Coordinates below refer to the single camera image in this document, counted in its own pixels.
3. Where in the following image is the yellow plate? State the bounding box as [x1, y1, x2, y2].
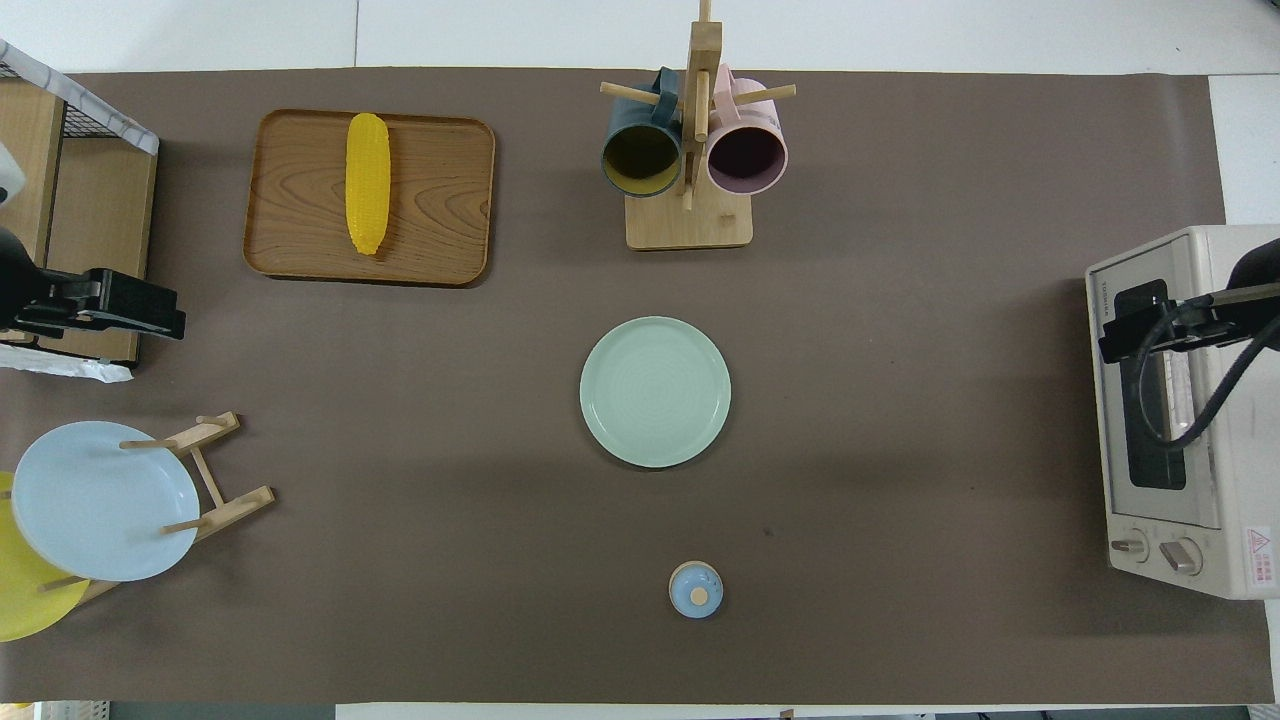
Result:
[0, 470, 91, 643]

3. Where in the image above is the blue jar with wooden knob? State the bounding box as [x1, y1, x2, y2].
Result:
[668, 561, 724, 619]

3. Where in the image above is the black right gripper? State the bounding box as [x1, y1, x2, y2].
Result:
[1098, 288, 1251, 364]

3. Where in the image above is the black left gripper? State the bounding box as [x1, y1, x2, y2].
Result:
[68, 268, 187, 342]

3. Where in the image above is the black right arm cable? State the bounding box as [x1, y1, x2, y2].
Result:
[1138, 300, 1280, 448]

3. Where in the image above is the light blue plate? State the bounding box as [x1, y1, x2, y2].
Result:
[12, 420, 201, 583]

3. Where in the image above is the wooden shelf with marble edge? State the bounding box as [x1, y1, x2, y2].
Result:
[0, 40, 161, 384]

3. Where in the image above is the wooden serving tray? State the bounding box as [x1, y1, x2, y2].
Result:
[242, 108, 497, 288]

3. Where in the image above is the brown table mat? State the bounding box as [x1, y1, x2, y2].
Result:
[0, 68, 1271, 706]

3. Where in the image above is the dark teal mug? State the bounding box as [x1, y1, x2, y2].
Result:
[600, 68, 684, 199]

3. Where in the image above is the wooden mug tree stand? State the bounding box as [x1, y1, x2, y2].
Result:
[600, 0, 798, 251]

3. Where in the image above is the yellow corn cob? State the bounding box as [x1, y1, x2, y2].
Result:
[345, 112, 392, 256]

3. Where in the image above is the pink mug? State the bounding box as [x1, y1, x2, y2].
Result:
[705, 65, 789, 197]

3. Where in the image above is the pale green plate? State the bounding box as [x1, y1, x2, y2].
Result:
[579, 316, 732, 469]

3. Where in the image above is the wooden plate rack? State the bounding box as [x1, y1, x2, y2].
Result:
[40, 410, 276, 606]

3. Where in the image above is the cream toaster oven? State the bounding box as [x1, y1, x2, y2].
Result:
[1085, 225, 1280, 601]

